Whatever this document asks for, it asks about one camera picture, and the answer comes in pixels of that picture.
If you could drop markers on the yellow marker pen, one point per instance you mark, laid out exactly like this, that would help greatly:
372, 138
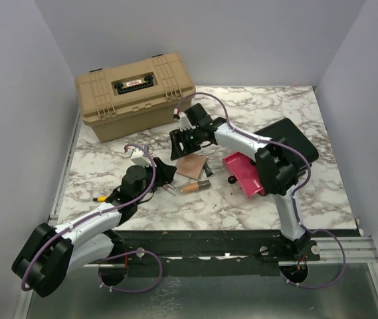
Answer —
100, 199

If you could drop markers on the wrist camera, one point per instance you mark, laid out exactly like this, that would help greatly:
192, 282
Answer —
138, 157
184, 122

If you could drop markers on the black makeup drawer organizer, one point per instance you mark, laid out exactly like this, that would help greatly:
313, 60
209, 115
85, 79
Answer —
286, 132

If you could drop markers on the square copper compact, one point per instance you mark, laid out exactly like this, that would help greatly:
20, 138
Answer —
190, 166

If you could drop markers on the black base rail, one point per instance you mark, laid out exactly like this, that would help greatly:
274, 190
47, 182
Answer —
216, 253

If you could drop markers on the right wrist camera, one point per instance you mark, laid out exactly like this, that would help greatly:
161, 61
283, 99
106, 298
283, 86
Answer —
184, 122

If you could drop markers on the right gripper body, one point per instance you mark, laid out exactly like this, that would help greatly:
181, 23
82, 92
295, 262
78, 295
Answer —
190, 139

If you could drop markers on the tan plastic toolbox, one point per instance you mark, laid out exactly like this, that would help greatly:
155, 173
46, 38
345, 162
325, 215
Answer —
116, 102

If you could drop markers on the black and coral lipstick tube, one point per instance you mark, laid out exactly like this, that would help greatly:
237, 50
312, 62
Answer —
207, 169

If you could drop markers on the slim concealer tube white cap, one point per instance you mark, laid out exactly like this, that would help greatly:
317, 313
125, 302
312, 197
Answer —
170, 189

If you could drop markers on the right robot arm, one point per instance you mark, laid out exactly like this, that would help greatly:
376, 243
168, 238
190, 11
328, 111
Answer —
280, 182

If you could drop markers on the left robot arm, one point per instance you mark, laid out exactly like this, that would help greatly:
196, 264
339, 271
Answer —
50, 253

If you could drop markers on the pink drawer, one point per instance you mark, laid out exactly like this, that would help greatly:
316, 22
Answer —
243, 173

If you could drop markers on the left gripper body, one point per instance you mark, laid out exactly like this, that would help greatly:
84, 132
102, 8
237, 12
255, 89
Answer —
161, 177

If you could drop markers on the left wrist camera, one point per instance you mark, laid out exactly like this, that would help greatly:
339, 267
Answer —
138, 157

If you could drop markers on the beige concealer tube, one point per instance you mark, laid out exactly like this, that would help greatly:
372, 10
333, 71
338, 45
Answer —
195, 186

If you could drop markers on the aluminium extrusion frame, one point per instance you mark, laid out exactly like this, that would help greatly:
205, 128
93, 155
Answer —
340, 249

